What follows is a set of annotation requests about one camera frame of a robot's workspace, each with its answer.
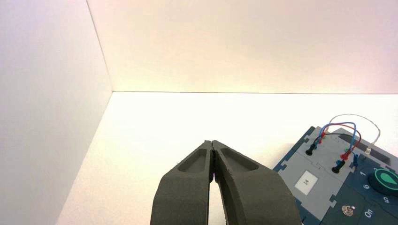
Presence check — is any red jumper wire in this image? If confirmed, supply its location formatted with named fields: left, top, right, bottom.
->
left=317, top=126, right=363, bottom=161

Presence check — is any clear white jumper wire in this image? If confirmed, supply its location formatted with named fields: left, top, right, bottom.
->
left=328, top=113, right=382, bottom=156

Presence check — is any metal toggle switch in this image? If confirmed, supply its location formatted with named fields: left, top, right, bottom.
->
left=341, top=205, right=356, bottom=218

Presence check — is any white rectangular label display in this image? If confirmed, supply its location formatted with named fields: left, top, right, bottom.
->
left=294, top=170, right=319, bottom=196

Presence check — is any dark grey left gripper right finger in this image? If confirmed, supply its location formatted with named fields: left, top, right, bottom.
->
left=212, top=140, right=302, bottom=225

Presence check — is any blue jumper wire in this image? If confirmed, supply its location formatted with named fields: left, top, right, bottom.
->
left=320, top=121, right=360, bottom=168

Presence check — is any blue grey control task box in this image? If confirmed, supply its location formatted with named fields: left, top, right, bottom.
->
left=273, top=126, right=398, bottom=225

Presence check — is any black jumper wire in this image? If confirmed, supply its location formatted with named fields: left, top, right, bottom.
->
left=305, top=133, right=361, bottom=174

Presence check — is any green rotary knob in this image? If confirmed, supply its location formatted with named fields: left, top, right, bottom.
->
left=367, top=167, right=398, bottom=198

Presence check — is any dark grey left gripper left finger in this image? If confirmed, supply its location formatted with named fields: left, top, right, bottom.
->
left=150, top=140, right=215, bottom=225

